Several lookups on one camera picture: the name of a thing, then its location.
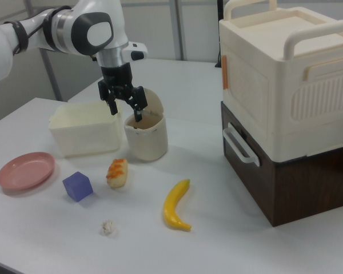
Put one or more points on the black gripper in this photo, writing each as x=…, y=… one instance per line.
x=116, y=74

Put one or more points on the white paper ball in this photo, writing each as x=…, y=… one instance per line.
x=108, y=227

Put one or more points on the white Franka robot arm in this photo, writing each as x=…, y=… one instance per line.
x=83, y=25

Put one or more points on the cream trash can with lid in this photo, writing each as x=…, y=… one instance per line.
x=147, y=138

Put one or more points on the white square plastic container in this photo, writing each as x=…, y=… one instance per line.
x=85, y=128

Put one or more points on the toy bread with orange topping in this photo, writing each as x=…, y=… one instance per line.
x=117, y=173

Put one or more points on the purple cube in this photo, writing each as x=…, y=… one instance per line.
x=77, y=186

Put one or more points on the yellow toy banana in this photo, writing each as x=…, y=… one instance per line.
x=175, y=204

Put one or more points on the pink round plate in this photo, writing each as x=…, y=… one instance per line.
x=25, y=170

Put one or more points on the dark brown drawer cabinet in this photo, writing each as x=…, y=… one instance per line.
x=303, y=188

